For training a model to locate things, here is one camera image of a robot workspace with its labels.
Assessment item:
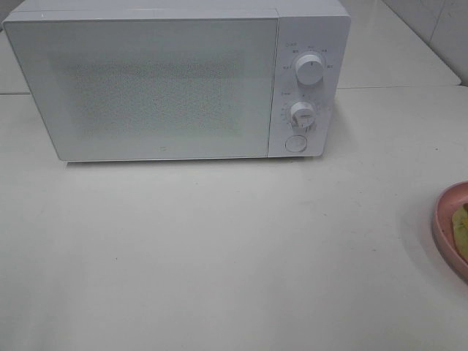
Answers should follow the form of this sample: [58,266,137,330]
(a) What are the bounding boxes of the pink plate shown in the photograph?
[431,181,467,282]

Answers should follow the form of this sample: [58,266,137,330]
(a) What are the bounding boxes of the white microwave oven body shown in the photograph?
[3,1,351,160]

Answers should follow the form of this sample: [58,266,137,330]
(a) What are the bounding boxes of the upper white power knob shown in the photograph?
[294,52,325,86]

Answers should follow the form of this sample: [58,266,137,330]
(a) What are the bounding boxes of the lower white timer knob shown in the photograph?
[290,102,317,129]

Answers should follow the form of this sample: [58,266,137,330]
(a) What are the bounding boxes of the sandwich with white bread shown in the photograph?
[452,203,468,261]

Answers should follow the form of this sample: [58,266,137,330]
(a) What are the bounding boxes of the white microwave door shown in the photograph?
[5,19,277,162]

